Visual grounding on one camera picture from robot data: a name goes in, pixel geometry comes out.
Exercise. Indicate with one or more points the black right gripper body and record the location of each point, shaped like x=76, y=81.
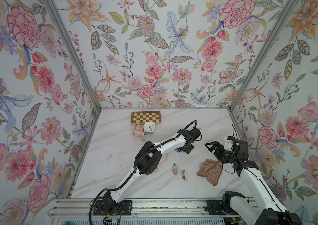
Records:
x=220, y=149

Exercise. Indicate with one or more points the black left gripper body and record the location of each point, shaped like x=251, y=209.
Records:
x=187, y=146

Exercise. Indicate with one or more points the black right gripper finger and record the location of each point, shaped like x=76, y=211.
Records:
x=213, y=144
x=212, y=148

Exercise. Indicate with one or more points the brown striped cloth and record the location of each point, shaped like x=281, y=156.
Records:
x=211, y=170

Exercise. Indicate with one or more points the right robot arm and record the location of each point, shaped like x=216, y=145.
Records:
x=269, y=210

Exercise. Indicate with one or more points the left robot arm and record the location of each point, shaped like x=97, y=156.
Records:
x=146, y=161

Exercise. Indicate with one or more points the white square alarm clock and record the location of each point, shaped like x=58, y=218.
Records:
x=149, y=128

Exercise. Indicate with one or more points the pink toy music box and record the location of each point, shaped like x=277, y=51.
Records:
x=139, y=132

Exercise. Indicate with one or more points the wooden chessboard box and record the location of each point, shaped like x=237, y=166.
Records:
x=142, y=117

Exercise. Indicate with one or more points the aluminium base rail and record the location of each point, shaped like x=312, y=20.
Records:
x=145, y=211

